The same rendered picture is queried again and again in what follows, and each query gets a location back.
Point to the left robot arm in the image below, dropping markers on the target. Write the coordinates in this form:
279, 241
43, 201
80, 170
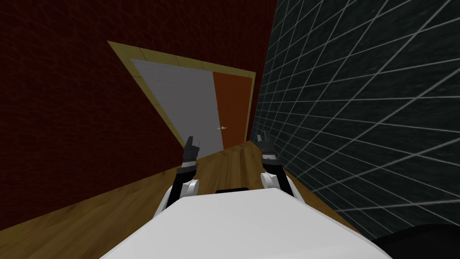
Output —
179, 185

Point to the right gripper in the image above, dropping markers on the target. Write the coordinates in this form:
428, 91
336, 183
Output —
266, 148

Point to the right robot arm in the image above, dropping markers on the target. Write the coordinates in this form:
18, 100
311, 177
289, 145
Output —
278, 176

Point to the orange-brown door leaf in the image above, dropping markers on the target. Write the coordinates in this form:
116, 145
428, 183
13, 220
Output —
233, 108

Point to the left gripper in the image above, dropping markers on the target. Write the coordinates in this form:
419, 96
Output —
191, 154

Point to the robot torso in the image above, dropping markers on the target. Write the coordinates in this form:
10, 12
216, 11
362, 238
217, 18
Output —
244, 230

